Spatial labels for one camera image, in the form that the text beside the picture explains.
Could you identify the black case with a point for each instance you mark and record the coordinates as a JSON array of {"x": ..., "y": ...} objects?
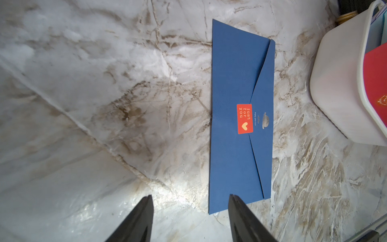
[{"x": 348, "y": 6}]

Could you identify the red envelope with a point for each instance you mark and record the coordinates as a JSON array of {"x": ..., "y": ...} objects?
[{"x": 375, "y": 80}]

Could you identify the gold wax stamp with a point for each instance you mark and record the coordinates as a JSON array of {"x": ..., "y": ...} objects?
[{"x": 343, "y": 18}]

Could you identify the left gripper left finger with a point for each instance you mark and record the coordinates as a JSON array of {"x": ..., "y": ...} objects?
[{"x": 137, "y": 226}]

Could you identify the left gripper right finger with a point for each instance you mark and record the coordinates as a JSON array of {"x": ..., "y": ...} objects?
[{"x": 245, "y": 226}]

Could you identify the white storage box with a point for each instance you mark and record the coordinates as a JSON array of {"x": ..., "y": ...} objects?
[{"x": 337, "y": 85}]

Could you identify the light blue envelope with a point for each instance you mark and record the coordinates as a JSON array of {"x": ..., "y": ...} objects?
[{"x": 375, "y": 33}]

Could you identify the aluminium rail frame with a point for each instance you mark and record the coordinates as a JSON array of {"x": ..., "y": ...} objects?
[{"x": 375, "y": 232}]

